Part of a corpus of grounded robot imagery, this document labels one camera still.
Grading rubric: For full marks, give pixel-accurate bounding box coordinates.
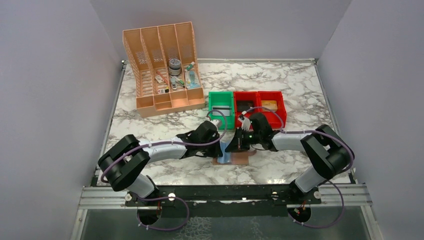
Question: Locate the grey card in green bin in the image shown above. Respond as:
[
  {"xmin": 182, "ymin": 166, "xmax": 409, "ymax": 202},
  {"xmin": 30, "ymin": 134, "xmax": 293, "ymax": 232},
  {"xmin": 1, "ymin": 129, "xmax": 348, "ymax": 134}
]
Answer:
[{"xmin": 211, "ymin": 105, "xmax": 232, "ymax": 117}]

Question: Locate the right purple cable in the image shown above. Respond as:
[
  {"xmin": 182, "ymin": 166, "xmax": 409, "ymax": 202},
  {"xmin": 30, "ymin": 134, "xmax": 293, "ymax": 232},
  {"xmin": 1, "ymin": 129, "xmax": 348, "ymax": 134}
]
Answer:
[{"xmin": 237, "ymin": 106, "xmax": 356, "ymax": 229}]

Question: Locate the red plastic double bin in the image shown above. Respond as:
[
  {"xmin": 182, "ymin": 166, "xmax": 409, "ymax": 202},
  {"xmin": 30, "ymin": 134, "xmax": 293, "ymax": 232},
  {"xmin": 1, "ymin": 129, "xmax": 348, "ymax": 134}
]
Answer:
[{"xmin": 233, "ymin": 91, "xmax": 287, "ymax": 129}]

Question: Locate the blue packaged item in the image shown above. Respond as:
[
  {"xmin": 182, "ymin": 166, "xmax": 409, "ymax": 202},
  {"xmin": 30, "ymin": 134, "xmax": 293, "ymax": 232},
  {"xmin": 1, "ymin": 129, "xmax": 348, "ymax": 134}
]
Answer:
[{"xmin": 184, "ymin": 70, "xmax": 201, "ymax": 90}]

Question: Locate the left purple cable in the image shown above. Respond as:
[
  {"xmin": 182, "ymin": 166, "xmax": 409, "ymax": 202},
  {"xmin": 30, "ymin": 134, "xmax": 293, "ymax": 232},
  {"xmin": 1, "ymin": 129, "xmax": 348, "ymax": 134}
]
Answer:
[{"xmin": 99, "ymin": 109, "xmax": 229, "ymax": 232}]

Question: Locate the red white small packet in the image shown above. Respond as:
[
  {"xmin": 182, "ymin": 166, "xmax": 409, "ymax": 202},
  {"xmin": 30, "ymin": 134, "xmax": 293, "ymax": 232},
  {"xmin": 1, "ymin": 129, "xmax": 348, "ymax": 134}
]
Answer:
[{"xmin": 154, "ymin": 73, "xmax": 169, "ymax": 85}]

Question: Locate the orange plastic file organizer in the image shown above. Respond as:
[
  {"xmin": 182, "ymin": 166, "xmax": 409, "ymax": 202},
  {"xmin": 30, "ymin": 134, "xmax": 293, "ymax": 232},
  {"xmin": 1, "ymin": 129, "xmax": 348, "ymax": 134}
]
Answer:
[{"xmin": 122, "ymin": 21, "xmax": 206, "ymax": 118}]

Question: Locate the green white glue tube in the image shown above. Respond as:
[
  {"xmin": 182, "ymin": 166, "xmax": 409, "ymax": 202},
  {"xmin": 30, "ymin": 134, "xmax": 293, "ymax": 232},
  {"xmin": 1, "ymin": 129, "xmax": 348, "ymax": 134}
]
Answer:
[{"xmin": 184, "ymin": 61, "xmax": 196, "ymax": 72}]

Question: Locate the small round tin can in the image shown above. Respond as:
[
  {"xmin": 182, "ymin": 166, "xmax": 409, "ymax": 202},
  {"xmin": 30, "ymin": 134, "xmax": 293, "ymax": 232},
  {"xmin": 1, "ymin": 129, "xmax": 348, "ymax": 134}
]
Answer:
[{"xmin": 168, "ymin": 58, "xmax": 182, "ymax": 76}]

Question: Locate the purple cable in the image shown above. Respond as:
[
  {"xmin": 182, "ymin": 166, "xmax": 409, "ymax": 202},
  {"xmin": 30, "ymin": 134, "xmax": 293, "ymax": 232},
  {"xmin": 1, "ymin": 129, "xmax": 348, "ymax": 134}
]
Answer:
[
  {"xmin": 99, "ymin": 109, "xmax": 229, "ymax": 232},
  {"xmin": 237, "ymin": 106, "xmax": 356, "ymax": 229}
]

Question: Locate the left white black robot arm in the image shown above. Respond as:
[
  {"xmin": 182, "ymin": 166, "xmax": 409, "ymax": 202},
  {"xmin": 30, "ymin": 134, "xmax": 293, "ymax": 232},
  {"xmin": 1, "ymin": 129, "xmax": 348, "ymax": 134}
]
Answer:
[{"xmin": 97, "ymin": 120, "xmax": 223, "ymax": 199}]

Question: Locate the black VIP credit card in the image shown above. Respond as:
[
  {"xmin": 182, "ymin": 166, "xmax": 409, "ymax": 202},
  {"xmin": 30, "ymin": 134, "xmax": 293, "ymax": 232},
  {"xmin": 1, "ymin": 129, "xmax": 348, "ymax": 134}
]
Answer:
[{"xmin": 235, "ymin": 100, "xmax": 255, "ymax": 112}]

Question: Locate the green marker pen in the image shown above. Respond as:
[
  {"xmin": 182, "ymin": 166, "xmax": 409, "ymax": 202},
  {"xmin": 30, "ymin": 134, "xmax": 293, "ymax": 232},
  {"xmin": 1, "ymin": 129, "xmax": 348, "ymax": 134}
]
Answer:
[{"xmin": 174, "ymin": 78, "xmax": 185, "ymax": 88}]

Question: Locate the green plastic bin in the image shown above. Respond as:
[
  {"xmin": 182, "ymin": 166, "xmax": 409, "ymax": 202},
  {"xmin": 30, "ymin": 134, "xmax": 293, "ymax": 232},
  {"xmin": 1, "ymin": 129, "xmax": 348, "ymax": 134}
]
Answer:
[{"xmin": 208, "ymin": 91, "xmax": 236, "ymax": 130}]

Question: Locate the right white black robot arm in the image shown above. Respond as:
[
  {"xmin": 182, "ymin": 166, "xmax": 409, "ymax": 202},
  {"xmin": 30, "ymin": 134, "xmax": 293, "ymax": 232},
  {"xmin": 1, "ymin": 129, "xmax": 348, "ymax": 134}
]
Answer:
[{"xmin": 224, "ymin": 112, "xmax": 355, "ymax": 198}]

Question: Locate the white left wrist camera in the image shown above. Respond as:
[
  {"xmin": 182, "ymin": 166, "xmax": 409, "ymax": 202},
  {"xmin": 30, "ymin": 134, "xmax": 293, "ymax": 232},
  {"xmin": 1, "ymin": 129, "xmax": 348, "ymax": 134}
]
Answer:
[{"xmin": 210, "ymin": 119, "xmax": 223, "ymax": 130}]

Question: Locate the black metal base rail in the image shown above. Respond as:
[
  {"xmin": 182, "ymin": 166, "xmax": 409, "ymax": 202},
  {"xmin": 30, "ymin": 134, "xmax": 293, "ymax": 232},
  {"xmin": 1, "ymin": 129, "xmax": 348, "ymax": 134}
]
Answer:
[{"xmin": 124, "ymin": 184, "xmax": 322, "ymax": 209}]

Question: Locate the gold card box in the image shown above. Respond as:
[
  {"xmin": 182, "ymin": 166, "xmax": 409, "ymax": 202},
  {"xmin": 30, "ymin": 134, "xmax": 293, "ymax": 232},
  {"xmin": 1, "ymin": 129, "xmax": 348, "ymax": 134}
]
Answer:
[{"xmin": 261, "ymin": 100, "xmax": 278, "ymax": 111}]

